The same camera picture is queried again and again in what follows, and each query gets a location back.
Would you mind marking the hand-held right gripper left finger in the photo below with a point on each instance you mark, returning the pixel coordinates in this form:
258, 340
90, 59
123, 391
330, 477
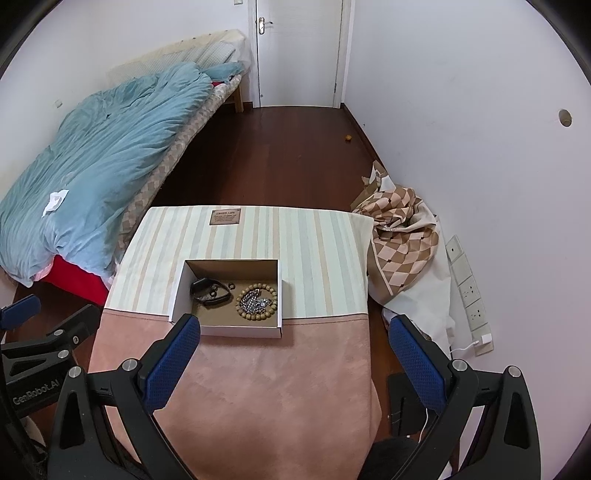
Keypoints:
168, 369

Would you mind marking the wooden bed leg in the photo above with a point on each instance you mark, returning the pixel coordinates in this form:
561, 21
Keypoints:
238, 98

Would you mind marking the black smart band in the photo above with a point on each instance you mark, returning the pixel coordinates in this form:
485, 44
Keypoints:
201, 287

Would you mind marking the cardboard box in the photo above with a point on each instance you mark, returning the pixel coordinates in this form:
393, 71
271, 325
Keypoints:
221, 321

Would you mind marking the bed with patterned mattress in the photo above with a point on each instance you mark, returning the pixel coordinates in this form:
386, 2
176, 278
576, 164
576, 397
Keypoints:
157, 180

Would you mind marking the red bed sheet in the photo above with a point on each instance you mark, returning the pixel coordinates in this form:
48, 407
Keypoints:
76, 279

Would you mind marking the white wall socket strip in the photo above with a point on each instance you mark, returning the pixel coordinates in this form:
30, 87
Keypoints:
468, 290

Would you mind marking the white quilted pillow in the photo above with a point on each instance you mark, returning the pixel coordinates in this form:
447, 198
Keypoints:
207, 48

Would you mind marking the white tissue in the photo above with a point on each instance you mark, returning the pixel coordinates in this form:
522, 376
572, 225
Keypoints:
55, 201

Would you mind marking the white charger plug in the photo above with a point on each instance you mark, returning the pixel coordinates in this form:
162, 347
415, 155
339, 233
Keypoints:
485, 340

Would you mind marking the blue duvet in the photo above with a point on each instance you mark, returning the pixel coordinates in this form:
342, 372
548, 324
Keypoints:
106, 161

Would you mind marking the white door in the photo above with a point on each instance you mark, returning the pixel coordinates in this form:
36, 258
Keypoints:
300, 50

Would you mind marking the striped and pink tablecloth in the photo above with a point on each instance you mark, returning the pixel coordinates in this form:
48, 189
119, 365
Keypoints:
258, 378

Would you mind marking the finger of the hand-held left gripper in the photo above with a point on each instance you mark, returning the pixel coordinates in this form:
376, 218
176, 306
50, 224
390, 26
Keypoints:
18, 310
69, 330

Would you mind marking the checkered brown beige cloth pile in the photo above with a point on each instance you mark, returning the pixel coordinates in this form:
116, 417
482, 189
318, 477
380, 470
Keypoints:
429, 295

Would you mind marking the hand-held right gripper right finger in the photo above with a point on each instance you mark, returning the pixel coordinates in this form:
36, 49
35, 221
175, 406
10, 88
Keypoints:
415, 364

